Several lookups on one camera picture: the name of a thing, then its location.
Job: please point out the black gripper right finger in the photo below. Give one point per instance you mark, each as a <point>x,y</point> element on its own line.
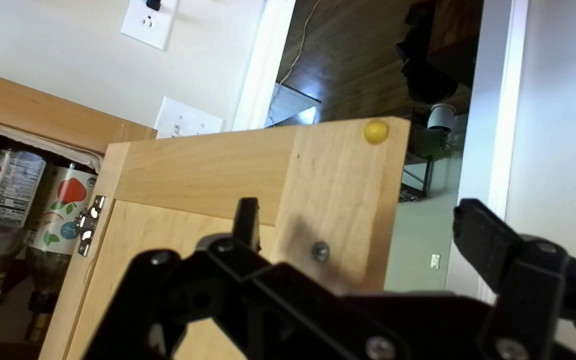
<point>485,236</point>

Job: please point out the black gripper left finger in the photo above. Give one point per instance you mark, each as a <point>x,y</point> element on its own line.
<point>246,222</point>

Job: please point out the light wood cupboard door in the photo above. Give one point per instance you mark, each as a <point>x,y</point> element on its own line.
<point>221,166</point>

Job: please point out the metal cupboard hinge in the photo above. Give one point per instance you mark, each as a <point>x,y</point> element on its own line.
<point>91,226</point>

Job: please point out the black shelf unit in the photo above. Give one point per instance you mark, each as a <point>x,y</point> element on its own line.
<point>414,180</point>

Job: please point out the green plant white pot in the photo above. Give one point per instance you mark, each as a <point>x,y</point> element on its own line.
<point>442,117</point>

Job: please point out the yellow round door bumper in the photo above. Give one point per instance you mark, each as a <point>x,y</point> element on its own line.
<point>376,130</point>

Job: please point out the bottle with fruit label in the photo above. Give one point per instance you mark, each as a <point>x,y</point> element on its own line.
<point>65,206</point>

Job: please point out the dark bulky object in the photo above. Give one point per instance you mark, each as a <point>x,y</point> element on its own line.
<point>434,60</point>

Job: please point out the white power outlet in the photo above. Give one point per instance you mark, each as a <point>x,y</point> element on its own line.
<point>144,25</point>

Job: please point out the clear bottle white label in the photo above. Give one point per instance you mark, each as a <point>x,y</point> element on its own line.
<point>8,192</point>

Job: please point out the small white wall plate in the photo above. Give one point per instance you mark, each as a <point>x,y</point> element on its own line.
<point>434,260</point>

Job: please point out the light wood wall cupboard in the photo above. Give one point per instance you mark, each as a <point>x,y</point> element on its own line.
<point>34,111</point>

